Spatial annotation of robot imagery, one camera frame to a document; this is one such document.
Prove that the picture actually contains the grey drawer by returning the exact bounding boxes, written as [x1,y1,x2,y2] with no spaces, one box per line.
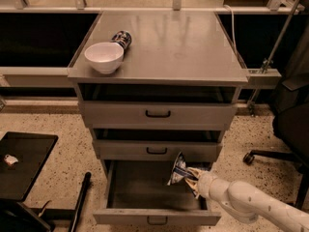
[93,129,222,162]
[94,160,221,226]
[78,83,237,131]

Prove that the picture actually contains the white bowl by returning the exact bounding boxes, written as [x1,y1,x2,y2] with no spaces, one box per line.
[84,43,124,73]

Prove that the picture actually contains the black office chair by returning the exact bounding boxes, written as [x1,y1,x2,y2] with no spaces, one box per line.
[242,25,309,210]

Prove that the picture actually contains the black pole on floor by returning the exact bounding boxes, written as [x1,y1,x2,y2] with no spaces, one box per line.
[68,172,92,232]

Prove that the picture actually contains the middle grey drawer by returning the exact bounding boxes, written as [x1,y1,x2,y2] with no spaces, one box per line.
[93,129,222,162]

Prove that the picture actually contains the white cable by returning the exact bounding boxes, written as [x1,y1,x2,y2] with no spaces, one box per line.
[223,4,239,55]

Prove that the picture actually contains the blue chip bag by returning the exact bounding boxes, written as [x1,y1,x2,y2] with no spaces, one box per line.
[167,153,199,186]

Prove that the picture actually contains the grey drawer cabinet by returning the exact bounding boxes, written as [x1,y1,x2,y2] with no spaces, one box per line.
[67,10,250,179]

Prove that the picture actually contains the bottom grey drawer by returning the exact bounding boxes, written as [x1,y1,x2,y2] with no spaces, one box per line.
[94,160,221,226]

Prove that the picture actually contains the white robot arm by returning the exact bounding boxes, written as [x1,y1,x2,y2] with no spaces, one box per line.
[187,167,309,232]

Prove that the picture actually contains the black laptop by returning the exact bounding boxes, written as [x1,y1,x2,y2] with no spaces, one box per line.
[0,131,58,201]

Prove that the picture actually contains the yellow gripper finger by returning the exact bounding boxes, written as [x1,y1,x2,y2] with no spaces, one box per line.
[187,167,206,178]
[187,180,200,198]

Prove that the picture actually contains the dark soda can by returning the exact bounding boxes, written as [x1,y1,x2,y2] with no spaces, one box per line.
[111,30,132,50]

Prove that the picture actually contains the top grey drawer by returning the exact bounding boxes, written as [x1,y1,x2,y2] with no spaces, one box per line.
[78,83,237,131]

